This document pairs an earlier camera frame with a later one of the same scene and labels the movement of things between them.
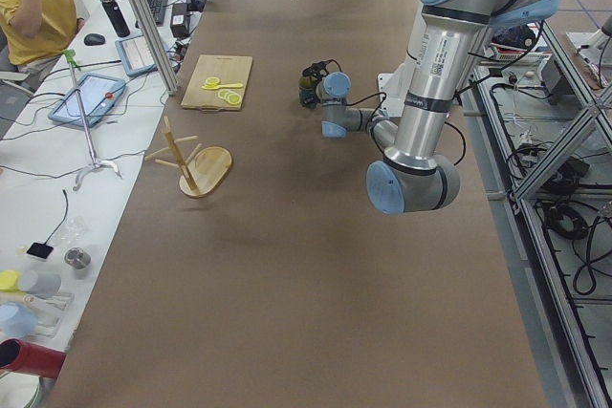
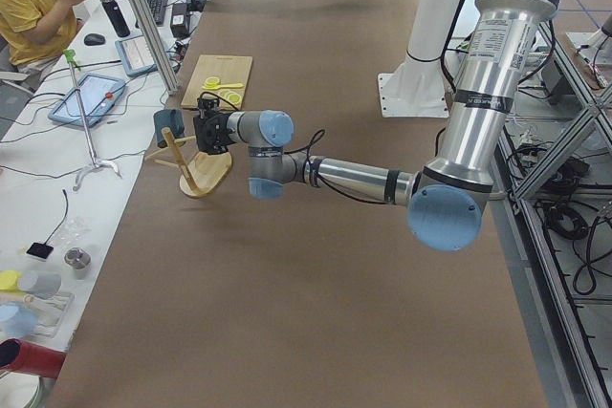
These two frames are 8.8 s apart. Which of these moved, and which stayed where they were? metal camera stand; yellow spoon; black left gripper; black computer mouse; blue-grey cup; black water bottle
Moved: blue-grey cup; black left gripper
Stayed: metal camera stand; black water bottle; yellow spoon; black computer mouse
